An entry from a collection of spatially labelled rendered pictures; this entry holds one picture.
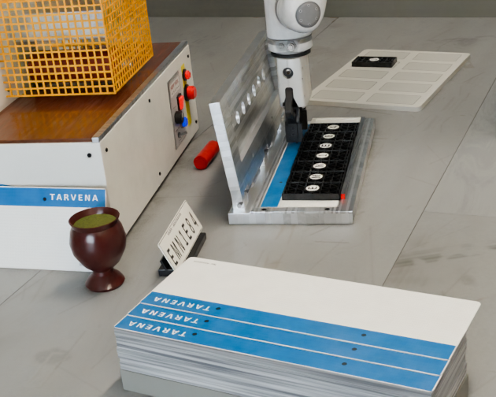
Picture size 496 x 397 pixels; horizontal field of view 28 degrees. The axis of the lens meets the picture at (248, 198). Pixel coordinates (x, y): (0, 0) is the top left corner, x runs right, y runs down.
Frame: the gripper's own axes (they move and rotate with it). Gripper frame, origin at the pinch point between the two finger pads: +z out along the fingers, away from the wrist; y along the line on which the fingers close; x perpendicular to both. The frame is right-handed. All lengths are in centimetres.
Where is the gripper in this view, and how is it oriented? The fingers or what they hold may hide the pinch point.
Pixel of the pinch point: (296, 127)
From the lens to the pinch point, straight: 192.3
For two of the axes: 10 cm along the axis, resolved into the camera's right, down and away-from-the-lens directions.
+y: 1.9, -4.1, 8.9
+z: 0.9, 9.1, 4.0
